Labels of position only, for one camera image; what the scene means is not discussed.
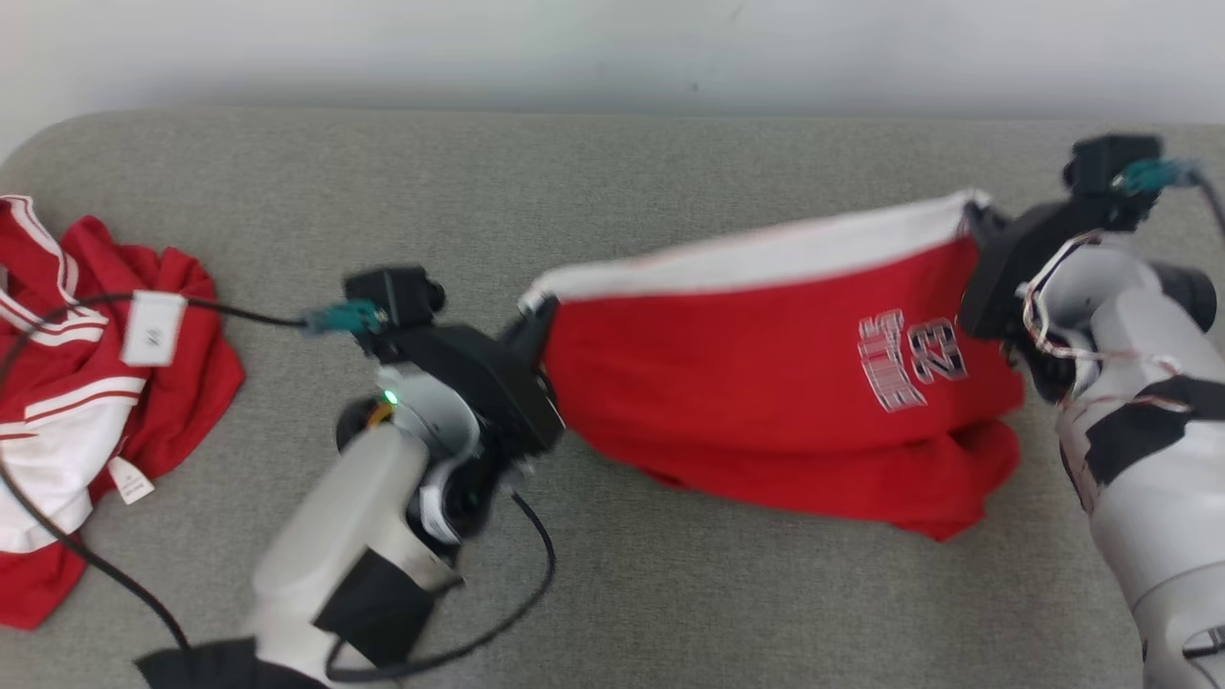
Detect red white striped jersey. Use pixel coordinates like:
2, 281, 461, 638
0, 194, 246, 631

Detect red shorts with number print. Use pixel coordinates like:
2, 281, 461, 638
520, 189, 1027, 543

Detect grey fabric sofa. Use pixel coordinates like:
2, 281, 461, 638
0, 107, 1225, 689

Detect white cable label tag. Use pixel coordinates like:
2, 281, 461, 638
122, 290, 188, 367

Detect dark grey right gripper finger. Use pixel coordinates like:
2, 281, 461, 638
962, 201, 1008, 254

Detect thin red white wires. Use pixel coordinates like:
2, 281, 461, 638
1019, 230, 1192, 422

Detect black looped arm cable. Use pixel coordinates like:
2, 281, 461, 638
323, 490, 558, 683

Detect black cable with teal plug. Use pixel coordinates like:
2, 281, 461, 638
0, 292, 384, 661
1115, 158, 1225, 235

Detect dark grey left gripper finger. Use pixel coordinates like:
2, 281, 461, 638
498, 292, 562, 384

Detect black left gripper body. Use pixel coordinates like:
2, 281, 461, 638
375, 321, 568, 465

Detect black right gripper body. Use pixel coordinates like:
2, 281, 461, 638
957, 199, 1138, 338

